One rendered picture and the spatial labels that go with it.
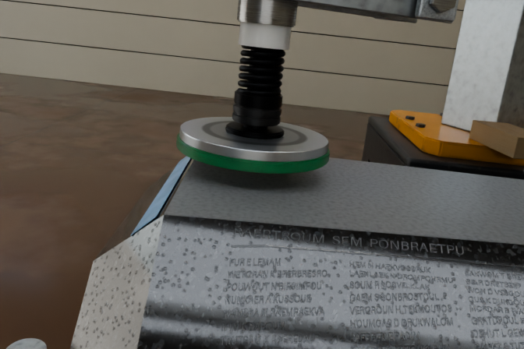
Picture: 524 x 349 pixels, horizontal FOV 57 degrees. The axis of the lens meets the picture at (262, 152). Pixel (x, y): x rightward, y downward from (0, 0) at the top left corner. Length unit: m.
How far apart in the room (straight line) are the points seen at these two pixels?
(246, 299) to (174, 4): 6.43
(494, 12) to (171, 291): 1.20
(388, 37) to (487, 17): 5.39
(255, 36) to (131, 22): 6.36
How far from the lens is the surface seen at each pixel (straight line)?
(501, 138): 1.26
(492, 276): 0.59
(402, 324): 0.53
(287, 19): 0.65
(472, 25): 1.52
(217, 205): 0.56
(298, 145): 0.64
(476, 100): 1.48
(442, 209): 0.67
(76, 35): 7.23
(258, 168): 0.59
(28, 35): 7.51
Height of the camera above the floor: 1.01
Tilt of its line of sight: 15 degrees down
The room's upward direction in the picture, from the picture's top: 6 degrees clockwise
